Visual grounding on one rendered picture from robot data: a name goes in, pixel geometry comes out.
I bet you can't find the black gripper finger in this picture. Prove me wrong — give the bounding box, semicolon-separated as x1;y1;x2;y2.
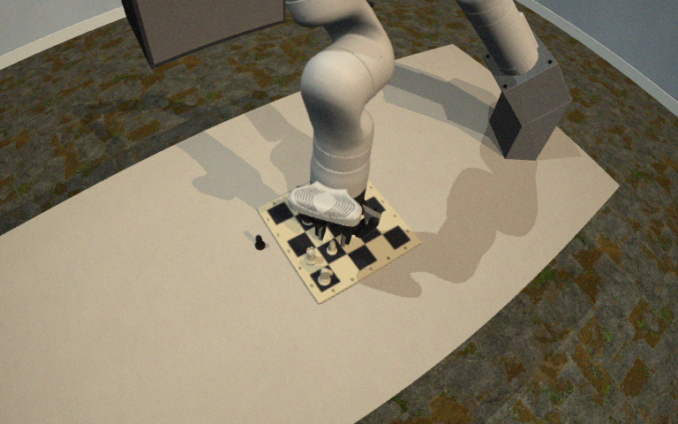
299;213;327;240
340;204;382;247

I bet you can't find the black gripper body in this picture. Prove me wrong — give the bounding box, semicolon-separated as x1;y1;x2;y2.
353;188;366;215

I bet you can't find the white pawn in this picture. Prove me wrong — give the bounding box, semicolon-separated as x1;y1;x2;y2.
327;240;337;255

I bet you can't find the white knight chess piece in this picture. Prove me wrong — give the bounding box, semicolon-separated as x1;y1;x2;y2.
318;268;333;286

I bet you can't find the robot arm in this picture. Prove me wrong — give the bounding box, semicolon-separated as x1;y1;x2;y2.
285;0;539;226

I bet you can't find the white rook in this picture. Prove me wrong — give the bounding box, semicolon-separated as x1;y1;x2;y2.
305;247;317;266

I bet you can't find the black and cream chessboard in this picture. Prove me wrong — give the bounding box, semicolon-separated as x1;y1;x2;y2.
257;180;421;304

